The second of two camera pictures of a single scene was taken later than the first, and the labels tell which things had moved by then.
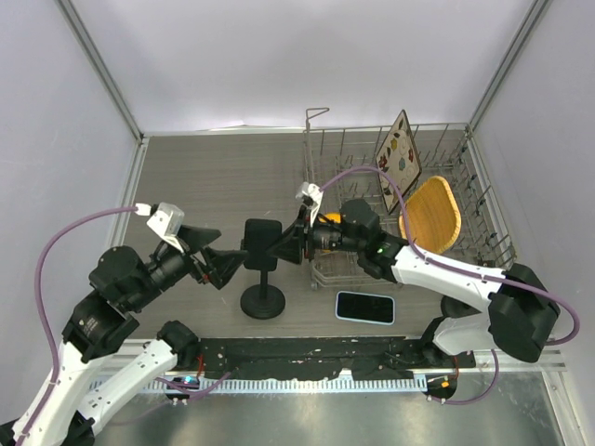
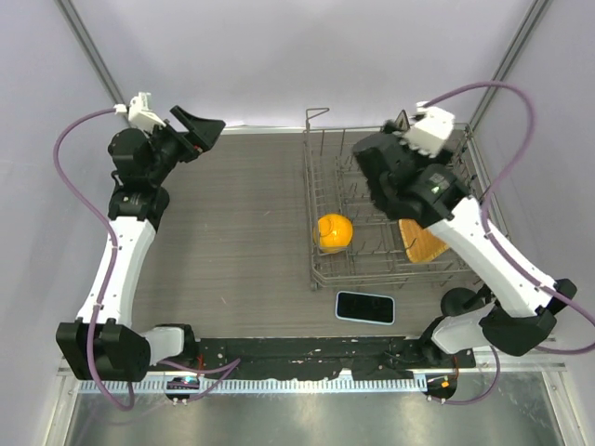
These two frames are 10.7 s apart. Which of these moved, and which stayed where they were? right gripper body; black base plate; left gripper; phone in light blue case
Moved: right gripper body; left gripper
Stayed: phone in light blue case; black base plate
